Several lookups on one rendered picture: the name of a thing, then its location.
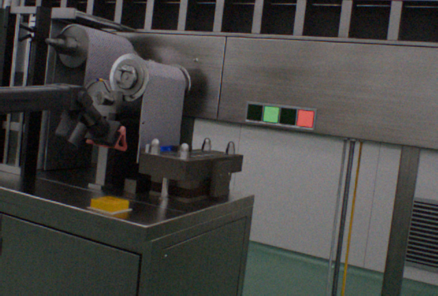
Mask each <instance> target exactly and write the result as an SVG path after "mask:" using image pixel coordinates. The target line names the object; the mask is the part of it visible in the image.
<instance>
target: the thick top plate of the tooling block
mask: <svg viewBox="0 0 438 296"><path fill-rule="evenodd" d="M189 152H190V159H178V158H177V157H178V154H179V152H175V151H163V152H160V154H159V155H157V154H149V153H146V152H143V153H140V164H139V170H138V172H139V173H142V174H148V175H152V176H158V177H162V178H169V179H173V180H179V181H183V182H186V181H190V180H197V179H202V178H209V177H211V173H212V167H213V161H223V160H230V161H232V164H231V173H235V172H241V171H242V160H243V155H241V154H234V155H232V154H225V152H221V151H217V150H211V151H207V150H201V149H194V150H192V151H189Z"/></svg>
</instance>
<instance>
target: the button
mask: <svg viewBox="0 0 438 296"><path fill-rule="evenodd" d="M90 207H92V208H97V209H100V210H103V211H108V212H111V213H112V212H115V211H121V210H124V209H128V207H129V201H128V200H124V199H120V198H115V197H112V196H105V197H101V198H94V199H91V204H90Z"/></svg>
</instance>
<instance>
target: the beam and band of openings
mask: <svg viewBox="0 0 438 296"><path fill-rule="evenodd" d="M145 2H147V3H145ZM252 3H254V4H252ZM313 4H315V5H313ZM38 5H40V6H42V7H46V8H49V9H52V8H76V9H77V10H78V11H80V12H84V13H87V14H91V15H93V16H97V17H100V18H104V19H106V20H108V21H112V22H115V23H118V24H121V25H125V26H128V27H133V28H136V29H137V30H136V33H165V34H181V35H195V36H224V37H238V38H268V39H283V40H306V41H312V42H340V43H355V44H384V45H398V46H427V47H435V48H438V0H27V5H26V7H37V6H38ZM358 5H371V6H358ZM411 6H412V7H411ZM413 7H425V8H413Z"/></svg>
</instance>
